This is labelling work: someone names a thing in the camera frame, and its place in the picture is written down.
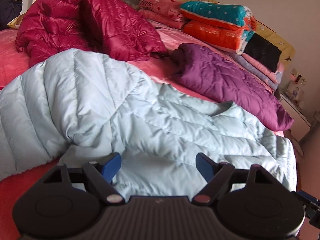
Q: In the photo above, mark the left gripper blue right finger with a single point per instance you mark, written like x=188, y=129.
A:
x=217, y=177

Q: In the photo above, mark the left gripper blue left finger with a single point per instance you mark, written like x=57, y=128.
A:
x=98, y=178

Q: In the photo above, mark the light blue down jacket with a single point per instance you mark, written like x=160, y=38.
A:
x=80, y=106

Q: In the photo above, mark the purple down jacket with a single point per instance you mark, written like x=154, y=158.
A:
x=208, y=73

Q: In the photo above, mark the white bedside nightstand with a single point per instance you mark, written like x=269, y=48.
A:
x=301, y=125

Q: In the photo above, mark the pink lavender folded blankets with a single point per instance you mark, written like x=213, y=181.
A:
x=272, y=79

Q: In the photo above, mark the framed child photo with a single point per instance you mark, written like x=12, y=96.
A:
x=295, y=92

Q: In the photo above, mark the black cushion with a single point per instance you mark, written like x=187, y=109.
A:
x=263, y=51

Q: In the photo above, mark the pink bed with blanket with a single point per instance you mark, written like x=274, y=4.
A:
x=14, y=64

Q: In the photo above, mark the teal orange folded quilt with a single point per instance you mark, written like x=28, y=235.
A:
x=228, y=27

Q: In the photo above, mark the crimson red down jacket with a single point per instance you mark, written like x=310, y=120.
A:
x=105, y=26

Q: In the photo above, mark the pink folded quilt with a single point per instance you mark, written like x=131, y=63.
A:
x=166, y=12

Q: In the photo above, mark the yellow patterned pillow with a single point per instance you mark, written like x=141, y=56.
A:
x=16, y=22

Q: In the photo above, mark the person in black cap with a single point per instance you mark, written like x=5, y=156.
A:
x=9, y=10

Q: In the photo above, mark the wall power sockets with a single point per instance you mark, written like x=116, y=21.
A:
x=297, y=77

